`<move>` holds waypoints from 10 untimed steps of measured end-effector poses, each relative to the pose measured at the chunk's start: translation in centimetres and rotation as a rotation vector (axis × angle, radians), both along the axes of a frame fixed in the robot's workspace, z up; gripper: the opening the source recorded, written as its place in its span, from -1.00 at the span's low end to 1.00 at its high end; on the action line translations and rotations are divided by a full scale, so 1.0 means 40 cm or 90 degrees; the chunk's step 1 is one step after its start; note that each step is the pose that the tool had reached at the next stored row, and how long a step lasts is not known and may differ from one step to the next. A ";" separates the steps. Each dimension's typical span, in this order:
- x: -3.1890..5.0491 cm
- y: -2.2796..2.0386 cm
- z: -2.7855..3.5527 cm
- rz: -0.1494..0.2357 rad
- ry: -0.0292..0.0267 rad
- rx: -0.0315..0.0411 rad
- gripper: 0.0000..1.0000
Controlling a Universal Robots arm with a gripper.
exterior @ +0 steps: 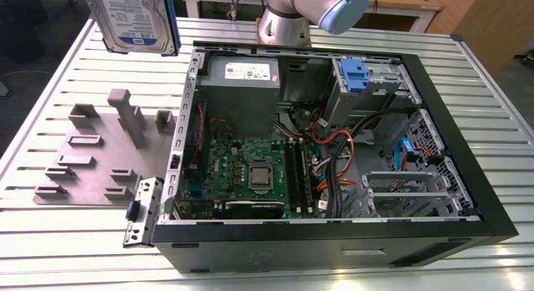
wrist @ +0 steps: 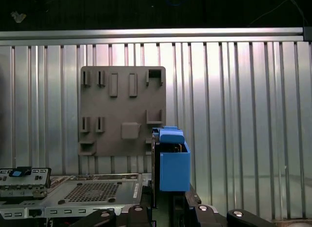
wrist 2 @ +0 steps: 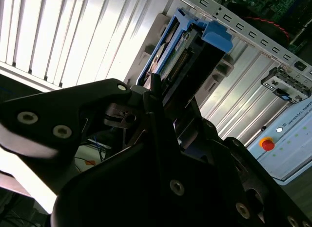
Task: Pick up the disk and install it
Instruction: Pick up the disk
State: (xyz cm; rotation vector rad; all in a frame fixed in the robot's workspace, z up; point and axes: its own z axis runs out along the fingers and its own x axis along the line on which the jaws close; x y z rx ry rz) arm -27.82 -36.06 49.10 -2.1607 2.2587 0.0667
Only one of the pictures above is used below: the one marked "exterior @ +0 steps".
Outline thick black cable bundle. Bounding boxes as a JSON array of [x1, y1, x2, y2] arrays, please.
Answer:
[[324, 106, 421, 219]]

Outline black and yellow power wires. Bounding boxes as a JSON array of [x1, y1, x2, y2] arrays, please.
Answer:
[[273, 103, 326, 140]]

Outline grey power supply unit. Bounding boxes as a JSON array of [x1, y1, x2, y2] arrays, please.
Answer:
[[196, 54, 281, 138]]

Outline grey parts rack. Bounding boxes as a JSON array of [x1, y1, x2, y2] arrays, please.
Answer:
[[32, 89, 178, 207]]

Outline metal disk bay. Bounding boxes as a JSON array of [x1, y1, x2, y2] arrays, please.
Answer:
[[361, 170, 479, 218]]

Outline wooden desk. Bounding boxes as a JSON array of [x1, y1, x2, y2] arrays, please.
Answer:
[[369, 0, 443, 34]]

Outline green motherboard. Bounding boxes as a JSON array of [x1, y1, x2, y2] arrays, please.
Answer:
[[182, 137, 330, 219]]

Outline metal card retainer bracket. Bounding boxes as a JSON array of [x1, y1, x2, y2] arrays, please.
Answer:
[[121, 176, 164, 249]]

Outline black chair base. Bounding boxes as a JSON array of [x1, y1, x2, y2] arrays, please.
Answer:
[[515, 46, 534, 66]]

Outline blue data wire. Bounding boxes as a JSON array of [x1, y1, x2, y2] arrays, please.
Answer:
[[393, 136, 421, 173]]

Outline blue plastic drive latch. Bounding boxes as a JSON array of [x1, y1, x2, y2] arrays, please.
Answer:
[[340, 58, 372, 93]]

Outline orange wire bundle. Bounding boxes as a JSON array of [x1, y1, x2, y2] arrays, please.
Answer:
[[310, 130, 358, 193]]

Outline red power wire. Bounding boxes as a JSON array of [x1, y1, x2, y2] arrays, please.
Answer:
[[415, 146, 443, 167]]

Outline CPU socket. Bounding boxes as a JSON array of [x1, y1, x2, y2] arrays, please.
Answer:
[[246, 159, 277, 192]]

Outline black RAM slot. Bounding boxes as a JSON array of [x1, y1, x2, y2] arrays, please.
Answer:
[[286, 138, 304, 215], [298, 139, 316, 215]]

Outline thin red fan wire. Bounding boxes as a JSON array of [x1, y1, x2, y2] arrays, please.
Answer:
[[193, 100, 209, 171]]

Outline black graphics card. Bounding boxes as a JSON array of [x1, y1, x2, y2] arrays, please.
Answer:
[[212, 200, 288, 220]]

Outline white frame table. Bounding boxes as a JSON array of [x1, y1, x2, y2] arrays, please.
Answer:
[[170, 0, 270, 19]]

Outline metal optical drive cage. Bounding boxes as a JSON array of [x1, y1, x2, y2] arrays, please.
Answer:
[[324, 55, 421, 131]]

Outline black PC case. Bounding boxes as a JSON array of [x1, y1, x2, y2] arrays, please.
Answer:
[[150, 39, 519, 275]]

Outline silver CPU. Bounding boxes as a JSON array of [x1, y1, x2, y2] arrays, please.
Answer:
[[252, 167, 273, 185]]

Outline hard disk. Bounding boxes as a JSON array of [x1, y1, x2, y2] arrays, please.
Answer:
[[81, 0, 181, 58]]

